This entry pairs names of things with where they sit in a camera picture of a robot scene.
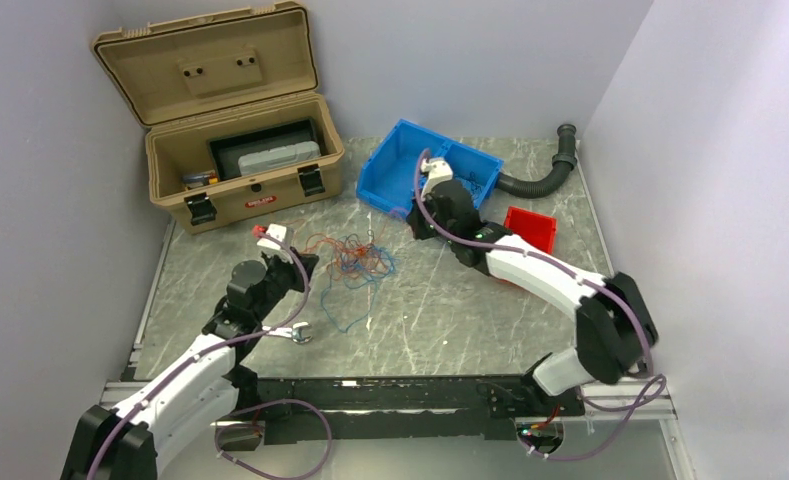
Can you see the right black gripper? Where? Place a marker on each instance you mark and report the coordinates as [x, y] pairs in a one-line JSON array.
[[419, 231]]

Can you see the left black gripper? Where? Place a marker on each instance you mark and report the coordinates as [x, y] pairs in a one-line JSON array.
[[294, 271]]

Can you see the red plastic bin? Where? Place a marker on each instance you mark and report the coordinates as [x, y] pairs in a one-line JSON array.
[[536, 229]]

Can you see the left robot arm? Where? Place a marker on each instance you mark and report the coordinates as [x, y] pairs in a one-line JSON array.
[[139, 436]]

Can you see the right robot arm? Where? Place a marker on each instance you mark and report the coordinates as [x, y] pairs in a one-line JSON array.
[[613, 327]]

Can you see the silver open-end wrench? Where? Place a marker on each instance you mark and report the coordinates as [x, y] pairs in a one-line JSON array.
[[299, 333]]

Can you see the blue double plastic bin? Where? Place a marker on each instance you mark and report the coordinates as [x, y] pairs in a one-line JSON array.
[[386, 180]]

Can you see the grey case in toolbox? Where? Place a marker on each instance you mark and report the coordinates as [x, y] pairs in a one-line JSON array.
[[278, 157]]

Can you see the yellow black tool in toolbox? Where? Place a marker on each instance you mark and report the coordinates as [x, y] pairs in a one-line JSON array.
[[196, 180]]

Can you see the black tray in toolbox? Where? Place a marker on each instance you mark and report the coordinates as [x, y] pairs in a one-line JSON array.
[[226, 151]]

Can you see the tan plastic toolbox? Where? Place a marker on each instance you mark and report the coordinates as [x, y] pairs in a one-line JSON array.
[[191, 80]]

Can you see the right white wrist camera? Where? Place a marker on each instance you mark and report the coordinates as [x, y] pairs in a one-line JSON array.
[[435, 171]]

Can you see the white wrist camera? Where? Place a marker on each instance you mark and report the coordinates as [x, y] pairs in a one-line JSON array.
[[273, 237], [435, 171]]

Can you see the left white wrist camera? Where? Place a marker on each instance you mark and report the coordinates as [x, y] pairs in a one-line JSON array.
[[273, 237]]

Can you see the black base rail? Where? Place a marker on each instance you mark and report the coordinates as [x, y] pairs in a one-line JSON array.
[[363, 408]]

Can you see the aluminium frame rail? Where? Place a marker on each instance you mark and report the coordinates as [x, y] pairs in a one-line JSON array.
[[606, 401]]

